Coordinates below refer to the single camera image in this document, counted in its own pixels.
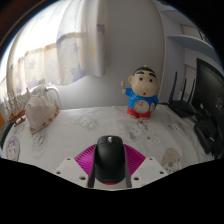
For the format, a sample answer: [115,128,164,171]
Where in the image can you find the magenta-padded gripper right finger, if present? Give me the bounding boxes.
[123,143,170,189]

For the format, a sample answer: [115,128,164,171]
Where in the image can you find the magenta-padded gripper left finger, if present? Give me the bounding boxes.
[53,143,99,188]

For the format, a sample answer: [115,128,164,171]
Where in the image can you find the black computer mouse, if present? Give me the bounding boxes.
[93,134,127,186]

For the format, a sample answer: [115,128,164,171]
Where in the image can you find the white cartoon-print tablecloth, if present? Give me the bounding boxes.
[0,105,214,192]

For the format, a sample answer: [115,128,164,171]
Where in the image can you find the large white conch shell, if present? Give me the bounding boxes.
[24,87,60,134]

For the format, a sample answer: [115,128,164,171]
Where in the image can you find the cartoon boy figurine clock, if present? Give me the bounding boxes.
[121,64,160,120]

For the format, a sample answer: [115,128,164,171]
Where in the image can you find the small black box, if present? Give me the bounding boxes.
[193,118,221,155]

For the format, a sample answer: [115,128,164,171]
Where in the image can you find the wooden model sailing ship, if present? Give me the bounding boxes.
[1,88,28,128]

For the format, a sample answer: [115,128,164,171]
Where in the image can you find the black monitor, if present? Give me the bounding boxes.
[191,58,224,134]

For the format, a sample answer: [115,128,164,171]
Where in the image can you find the white star-print curtain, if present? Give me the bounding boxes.
[0,0,107,101]

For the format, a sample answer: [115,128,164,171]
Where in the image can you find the white wall shelf unit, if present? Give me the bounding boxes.
[156,1,221,61]

